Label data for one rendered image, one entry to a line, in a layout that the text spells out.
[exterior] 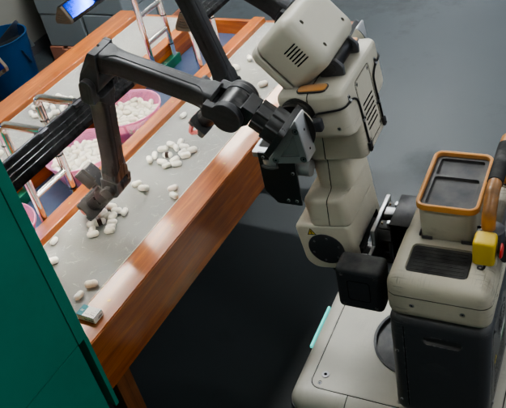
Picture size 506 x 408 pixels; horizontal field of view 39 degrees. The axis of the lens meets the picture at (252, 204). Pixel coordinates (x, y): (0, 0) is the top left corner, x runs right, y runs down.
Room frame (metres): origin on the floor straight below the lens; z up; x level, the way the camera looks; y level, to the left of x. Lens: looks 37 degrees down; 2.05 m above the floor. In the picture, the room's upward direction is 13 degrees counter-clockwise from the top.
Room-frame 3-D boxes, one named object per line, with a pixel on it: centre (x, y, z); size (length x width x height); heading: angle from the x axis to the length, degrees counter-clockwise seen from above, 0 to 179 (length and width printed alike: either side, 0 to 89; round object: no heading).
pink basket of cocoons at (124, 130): (2.44, 0.38, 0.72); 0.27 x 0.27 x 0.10
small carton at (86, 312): (1.37, 0.48, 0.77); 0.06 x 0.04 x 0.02; 54
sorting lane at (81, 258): (2.14, 0.17, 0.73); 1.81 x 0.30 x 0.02; 144
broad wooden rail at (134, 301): (2.02, 0.00, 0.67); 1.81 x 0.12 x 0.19; 144
